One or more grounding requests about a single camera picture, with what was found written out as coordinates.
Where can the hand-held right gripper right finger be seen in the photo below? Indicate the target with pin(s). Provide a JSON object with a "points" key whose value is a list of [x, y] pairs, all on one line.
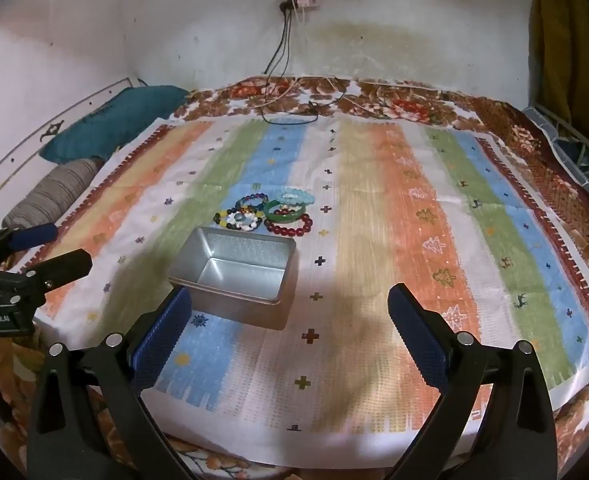
{"points": [[419, 342]]}

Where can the white power strip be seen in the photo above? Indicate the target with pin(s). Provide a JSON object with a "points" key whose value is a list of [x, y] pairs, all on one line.
{"points": [[304, 2]]}

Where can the white bed headboard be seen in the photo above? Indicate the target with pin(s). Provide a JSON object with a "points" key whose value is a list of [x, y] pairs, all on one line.
{"points": [[34, 130]]}

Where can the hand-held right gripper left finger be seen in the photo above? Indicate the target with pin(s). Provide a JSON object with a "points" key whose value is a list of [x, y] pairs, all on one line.
{"points": [[162, 342]]}

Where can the clear plastic tray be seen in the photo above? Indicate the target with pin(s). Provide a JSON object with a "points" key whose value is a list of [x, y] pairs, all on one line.
{"points": [[234, 280]]}

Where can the striped colourful mat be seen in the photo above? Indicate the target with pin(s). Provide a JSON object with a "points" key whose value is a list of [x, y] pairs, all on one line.
{"points": [[374, 260]]}

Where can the teal pillow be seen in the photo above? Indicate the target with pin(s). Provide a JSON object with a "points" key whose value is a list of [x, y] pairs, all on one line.
{"points": [[109, 120]]}

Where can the grey striped pillow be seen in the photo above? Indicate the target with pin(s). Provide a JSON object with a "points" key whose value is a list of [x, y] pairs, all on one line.
{"points": [[49, 195]]}

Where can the green jade bangle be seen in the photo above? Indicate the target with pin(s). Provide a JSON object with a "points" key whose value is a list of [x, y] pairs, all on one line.
{"points": [[269, 213]]}

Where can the yellow hanging cloth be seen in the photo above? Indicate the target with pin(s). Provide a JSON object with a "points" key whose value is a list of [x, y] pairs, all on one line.
{"points": [[569, 35]]}

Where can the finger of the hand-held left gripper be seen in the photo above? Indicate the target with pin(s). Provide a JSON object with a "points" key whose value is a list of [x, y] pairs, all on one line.
{"points": [[67, 262], [34, 235]]}

